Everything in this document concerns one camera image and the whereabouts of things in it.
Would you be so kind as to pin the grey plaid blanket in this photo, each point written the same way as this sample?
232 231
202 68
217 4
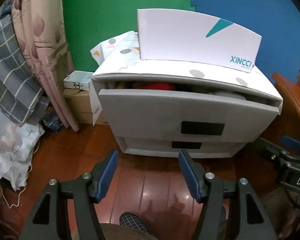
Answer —
10 67

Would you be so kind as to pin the grey drawer cabinet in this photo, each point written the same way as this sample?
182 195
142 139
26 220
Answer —
260 127

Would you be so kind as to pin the person's right leg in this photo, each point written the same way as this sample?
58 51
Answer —
285 230

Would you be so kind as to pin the blue packet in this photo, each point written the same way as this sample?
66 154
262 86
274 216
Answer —
53 121

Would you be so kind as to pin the light blue small box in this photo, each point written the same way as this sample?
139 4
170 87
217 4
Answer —
77 80

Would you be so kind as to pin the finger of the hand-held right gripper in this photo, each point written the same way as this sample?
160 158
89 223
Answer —
293 143
270 146

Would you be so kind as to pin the brown wooden furniture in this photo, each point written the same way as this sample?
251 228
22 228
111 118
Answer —
295 105

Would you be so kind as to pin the grey lower drawer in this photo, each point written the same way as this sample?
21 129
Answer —
145 147

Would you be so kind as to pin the white cardboard box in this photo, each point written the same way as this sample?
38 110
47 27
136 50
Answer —
180 37

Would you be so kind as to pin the brown cardboard box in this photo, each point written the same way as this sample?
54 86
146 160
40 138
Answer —
77 105

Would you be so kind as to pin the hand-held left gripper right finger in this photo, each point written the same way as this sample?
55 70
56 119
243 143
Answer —
190 177

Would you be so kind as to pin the blue foam mat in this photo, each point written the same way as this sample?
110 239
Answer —
252 2

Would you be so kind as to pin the red cloth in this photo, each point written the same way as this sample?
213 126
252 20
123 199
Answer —
155 86

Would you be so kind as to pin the green foam mat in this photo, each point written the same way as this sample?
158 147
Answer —
102 10

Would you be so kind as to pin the white dotted cabinet cover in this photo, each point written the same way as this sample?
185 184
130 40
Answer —
165 67

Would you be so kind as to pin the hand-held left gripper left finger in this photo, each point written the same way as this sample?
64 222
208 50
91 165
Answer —
107 175

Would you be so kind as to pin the white printed cloth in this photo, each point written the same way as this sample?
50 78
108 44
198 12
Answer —
12 150

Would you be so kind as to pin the pink patterned curtain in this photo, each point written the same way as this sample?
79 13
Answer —
45 42

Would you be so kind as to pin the plaid slipper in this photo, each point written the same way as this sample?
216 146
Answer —
135 222

